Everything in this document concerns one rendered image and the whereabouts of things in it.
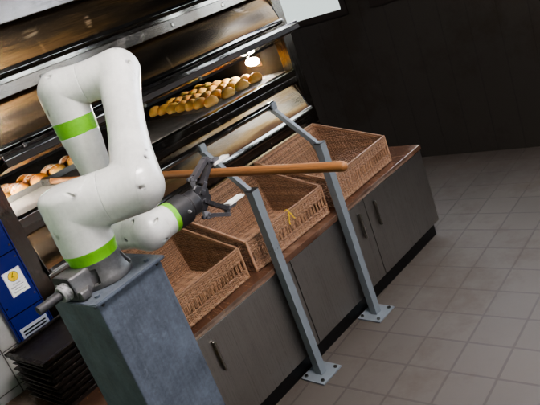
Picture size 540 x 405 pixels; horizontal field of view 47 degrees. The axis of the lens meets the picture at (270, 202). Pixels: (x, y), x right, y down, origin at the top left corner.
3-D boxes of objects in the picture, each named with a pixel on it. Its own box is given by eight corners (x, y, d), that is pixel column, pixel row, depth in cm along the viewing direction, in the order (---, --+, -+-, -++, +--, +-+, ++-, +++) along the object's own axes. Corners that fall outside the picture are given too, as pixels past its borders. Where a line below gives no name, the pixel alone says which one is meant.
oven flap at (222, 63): (8, 168, 232) (-7, 179, 247) (300, 26, 343) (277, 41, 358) (5, 161, 231) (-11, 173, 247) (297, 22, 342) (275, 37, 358)
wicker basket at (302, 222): (190, 264, 307) (168, 215, 298) (264, 210, 341) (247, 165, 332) (257, 273, 272) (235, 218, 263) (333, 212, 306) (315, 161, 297)
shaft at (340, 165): (350, 168, 173) (347, 158, 172) (345, 173, 171) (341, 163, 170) (56, 182, 293) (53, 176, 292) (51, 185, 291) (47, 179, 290)
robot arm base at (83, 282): (59, 325, 135) (46, 301, 133) (25, 318, 145) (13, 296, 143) (145, 261, 153) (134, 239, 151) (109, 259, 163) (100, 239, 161)
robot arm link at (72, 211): (124, 253, 144) (89, 179, 138) (62, 276, 145) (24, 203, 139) (132, 232, 156) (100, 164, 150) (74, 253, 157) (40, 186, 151)
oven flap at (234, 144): (49, 274, 257) (21, 233, 256) (307, 111, 368) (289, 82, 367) (52, 272, 254) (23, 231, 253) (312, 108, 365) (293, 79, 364)
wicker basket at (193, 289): (91, 339, 269) (63, 284, 260) (184, 269, 305) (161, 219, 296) (157, 357, 235) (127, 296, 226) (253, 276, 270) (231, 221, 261)
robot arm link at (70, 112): (68, 63, 162) (79, 59, 174) (22, 79, 163) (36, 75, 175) (97, 128, 168) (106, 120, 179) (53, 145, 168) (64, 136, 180)
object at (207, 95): (147, 118, 380) (144, 109, 378) (202, 90, 409) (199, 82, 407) (210, 108, 336) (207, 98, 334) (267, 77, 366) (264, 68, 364)
